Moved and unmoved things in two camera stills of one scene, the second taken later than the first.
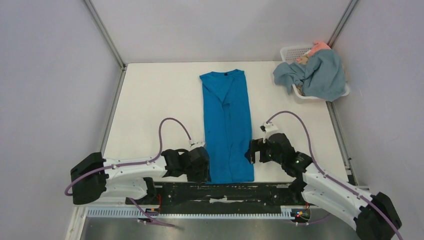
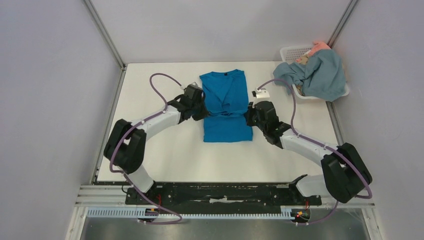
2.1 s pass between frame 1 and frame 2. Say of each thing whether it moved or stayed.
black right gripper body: moved
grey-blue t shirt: stayed
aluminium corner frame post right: stayed
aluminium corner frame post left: stayed
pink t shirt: stayed
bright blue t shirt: moved
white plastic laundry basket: stayed
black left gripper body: moved
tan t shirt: stayed
